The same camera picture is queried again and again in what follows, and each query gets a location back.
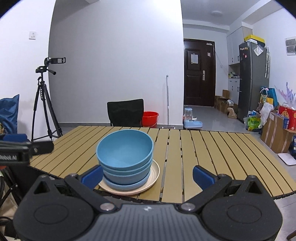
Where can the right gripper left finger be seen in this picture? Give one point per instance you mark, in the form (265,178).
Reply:
(83,185)

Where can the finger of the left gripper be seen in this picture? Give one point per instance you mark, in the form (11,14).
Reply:
(20,153)
(15,138)

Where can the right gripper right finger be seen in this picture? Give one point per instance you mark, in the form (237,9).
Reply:
(213,187)

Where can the cream plate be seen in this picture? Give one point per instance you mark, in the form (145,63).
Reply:
(155,171)

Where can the blue shallow dish back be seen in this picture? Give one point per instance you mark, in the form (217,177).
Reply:
(122,187)

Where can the blue bowl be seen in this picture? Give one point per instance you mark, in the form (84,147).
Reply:
(125,149)
(127,172)
(127,179)

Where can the blue cloth bag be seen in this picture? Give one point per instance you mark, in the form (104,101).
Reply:
(9,114)

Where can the blue pet water feeder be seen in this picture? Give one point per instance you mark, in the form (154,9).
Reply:
(189,122)

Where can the green snack bag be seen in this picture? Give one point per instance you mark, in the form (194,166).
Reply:
(253,123)

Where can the white mop pole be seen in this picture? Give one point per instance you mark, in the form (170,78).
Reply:
(167,100)

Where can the cardboard boxes by door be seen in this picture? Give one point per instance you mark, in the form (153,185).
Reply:
(226,105)

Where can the white floor scale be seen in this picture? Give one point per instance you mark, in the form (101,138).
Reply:
(287,158)

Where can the large cardboard box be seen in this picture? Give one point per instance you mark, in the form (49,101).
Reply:
(275,136)

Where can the black folding chair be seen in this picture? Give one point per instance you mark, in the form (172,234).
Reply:
(126,113)

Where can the red bucket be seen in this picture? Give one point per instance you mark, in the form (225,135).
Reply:
(150,119)

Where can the white plastic bag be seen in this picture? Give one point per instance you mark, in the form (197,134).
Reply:
(264,113)

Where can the red gift box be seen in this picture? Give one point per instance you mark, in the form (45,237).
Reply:
(289,115)

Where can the purple decorative splash ornament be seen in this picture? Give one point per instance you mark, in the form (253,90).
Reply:
(288,96)

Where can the dark grey refrigerator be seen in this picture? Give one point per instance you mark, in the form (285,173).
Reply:
(253,77)

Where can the dark brown door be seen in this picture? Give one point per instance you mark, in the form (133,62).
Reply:
(199,72)

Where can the yellow box on refrigerator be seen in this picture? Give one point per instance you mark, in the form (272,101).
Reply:
(255,38)

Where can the round ceiling light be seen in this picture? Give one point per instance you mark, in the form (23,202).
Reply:
(217,13)

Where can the black camera tripod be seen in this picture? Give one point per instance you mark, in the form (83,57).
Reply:
(43,95)

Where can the black video camera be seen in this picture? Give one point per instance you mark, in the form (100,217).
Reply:
(50,60)

